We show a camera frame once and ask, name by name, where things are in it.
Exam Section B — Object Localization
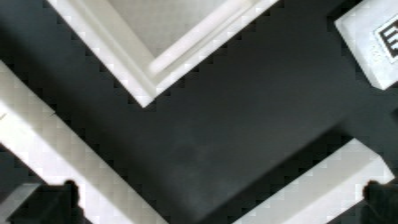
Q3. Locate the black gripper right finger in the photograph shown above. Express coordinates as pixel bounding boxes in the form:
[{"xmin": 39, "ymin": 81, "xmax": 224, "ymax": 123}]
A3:
[{"xmin": 363, "ymin": 180, "xmax": 398, "ymax": 224}]

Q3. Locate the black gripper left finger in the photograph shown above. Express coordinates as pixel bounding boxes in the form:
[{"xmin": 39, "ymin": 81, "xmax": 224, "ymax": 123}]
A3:
[{"xmin": 0, "ymin": 180, "xmax": 84, "ymax": 224}]

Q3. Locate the white cabinet body box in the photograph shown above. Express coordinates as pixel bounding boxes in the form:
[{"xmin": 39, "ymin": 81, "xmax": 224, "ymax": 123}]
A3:
[{"xmin": 47, "ymin": 0, "xmax": 279, "ymax": 105}]

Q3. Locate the white cabinet top block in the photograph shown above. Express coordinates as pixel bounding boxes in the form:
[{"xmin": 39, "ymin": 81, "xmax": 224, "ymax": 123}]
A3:
[{"xmin": 334, "ymin": 0, "xmax": 398, "ymax": 90}]

